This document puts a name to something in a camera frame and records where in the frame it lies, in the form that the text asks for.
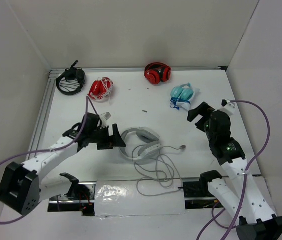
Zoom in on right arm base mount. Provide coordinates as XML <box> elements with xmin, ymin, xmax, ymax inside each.
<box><xmin>178</xmin><ymin>170</ymin><xmax>223</xmax><ymax>210</ymax></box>

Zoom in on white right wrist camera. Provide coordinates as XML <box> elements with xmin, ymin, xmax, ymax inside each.
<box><xmin>219</xmin><ymin>99</ymin><xmax>236</xmax><ymax>116</ymax></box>

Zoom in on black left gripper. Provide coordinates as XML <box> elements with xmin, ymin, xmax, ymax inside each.
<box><xmin>89</xmin><ymin>123</ymin><xmax>126</xmax><ymax>150</ymax></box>

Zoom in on teal headphones blue cable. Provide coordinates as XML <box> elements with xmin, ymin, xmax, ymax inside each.
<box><xmin>169</xmin><ymin>82</ymin><xmax>202</xmax><ymax>111</ymax></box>

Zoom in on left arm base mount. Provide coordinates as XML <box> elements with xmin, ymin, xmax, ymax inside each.
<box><xmin>47</xmin><ymin>173</ymin><xmax>96</xmax><ymax>217</ymax></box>

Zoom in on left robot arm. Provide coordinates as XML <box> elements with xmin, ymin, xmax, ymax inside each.
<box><xmin>0</xmin><ymin>113</ymin><xmax>126</xmax><ymax>216</ymax></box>

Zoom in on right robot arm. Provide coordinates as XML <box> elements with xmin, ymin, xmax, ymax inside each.
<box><xmin>187</xmin><ymin>100</ymin><xmax>282</xmax><ymax>240</ymax></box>

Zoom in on red headphones white cable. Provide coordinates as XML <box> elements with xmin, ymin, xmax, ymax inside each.
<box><xmin>87</xmin><ymin>77</ymin><xmax>115</xmax><ymax>106</ymax></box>

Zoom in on white foil cover plate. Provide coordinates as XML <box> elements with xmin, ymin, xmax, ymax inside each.
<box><xmin>94</xmin><ymin>179</ymin><xmax>186</xmax><ymax>217</ymax></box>

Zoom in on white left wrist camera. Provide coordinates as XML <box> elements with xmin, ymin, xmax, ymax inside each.
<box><xmin>99</xmin><ymin>112</ymin><xmax>112</xmax><ymax>129</ymax></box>

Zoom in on red black headphones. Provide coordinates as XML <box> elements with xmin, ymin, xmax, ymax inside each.
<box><xmin>144</xmin><ymin>62</ymin><xmax>172</xmax><ymax>85</ymax></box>

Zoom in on grey headphone cable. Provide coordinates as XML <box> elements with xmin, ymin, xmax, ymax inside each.
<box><xmin>133</xmin><ymin>144</ymin><xmax>188</xmax><ymax>198</ymax></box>

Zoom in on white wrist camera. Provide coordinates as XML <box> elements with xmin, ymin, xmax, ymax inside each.
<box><xmin>219</xmin><ymin>99</ymin><xmax>236</xmax><ymax>116</ymax></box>
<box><xmin>99</xmin><ymin>112</ymin><xmax>112</xmax><ymax>129</ymax></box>

